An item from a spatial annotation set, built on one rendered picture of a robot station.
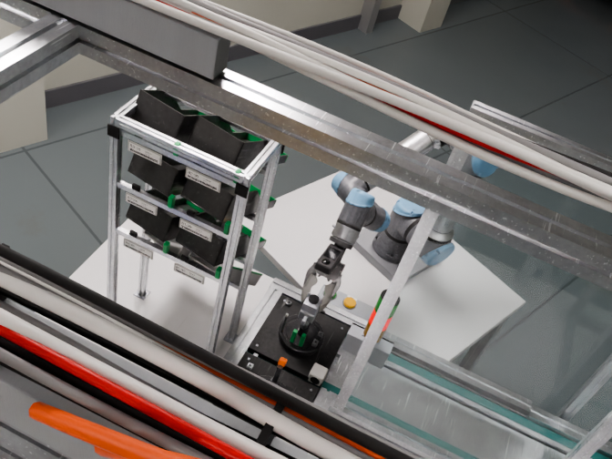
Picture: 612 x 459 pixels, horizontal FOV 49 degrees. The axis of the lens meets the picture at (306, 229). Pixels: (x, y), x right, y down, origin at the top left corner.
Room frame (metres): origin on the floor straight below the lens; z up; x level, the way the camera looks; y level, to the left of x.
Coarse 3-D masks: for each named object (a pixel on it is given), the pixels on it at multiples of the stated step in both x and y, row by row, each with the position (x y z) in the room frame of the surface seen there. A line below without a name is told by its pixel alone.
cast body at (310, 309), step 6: (312, 294) 1.29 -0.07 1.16; (306, 300) 1.27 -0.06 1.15; (312, 300) 1.27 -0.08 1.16; (318, 300) 1.27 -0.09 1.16; (306, 306) 1.25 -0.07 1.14; (312, 306) 1.25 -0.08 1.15; (318, 306) 1.26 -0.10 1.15; (300, 312) 1.25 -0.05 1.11; (306, 312) 1.25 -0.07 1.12; (312, 312) 1.25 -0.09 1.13; (306, 318) 1.24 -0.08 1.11; (312, 318) 1.24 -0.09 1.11
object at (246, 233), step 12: (204, 216) 1.30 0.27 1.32; (180, 228) 1.21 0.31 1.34; (180, 240) 1.19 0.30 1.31; (192, 240) 1.19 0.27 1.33; (204, 240) 1.18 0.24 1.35; (216, 240) 1.18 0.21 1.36; (240, 240) 1.25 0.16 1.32; (264, 240) 1.38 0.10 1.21; (204, 252) 1.17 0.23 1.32; (216, 252) 1.16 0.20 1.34; (240, 252) 1.26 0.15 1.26; (216, 264) 1.15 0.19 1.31
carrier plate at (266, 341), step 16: (272, 320) 1.31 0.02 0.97; (320, 320) 1.36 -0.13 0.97; (256, 336) 1.23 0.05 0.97; (272, 336) 1.25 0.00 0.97; (336, 336) 1.32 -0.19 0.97; (256, 352) 1.18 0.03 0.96; (272, 352) 1.19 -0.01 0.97; (288, 352) 1.21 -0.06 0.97; (320, 352) 1.24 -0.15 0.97; (336, 352) 1.26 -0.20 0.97; (288, 368) 1.16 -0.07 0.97; (304, 368) 1.17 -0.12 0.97
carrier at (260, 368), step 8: (248, 352) 1.16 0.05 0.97; (240, 360) 1.13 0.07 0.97; (248, 360) 1.14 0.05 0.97; (256, 360) 1.15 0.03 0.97; (256, 368) 1.12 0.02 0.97; (264, 368) 1.13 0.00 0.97; (272, 368) 1.14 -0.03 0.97; (264, 376) 1.09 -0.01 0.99; (272, 376) 1.11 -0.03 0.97; (280, 376) 1.12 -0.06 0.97; (288, 376) 1.13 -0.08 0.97; (296, 376) 1.13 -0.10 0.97; (280, 384) 1.08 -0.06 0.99; (288, 384) 1.10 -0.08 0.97; (296, 384) 1.11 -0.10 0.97; (304, 384) 1.12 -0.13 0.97; (312, 384) 1.12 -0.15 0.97; (296, 392) 1.08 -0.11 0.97; (304, 392) 1.09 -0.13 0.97; (312, 392) 1.10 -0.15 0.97; (312, 400) 1.07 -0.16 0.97
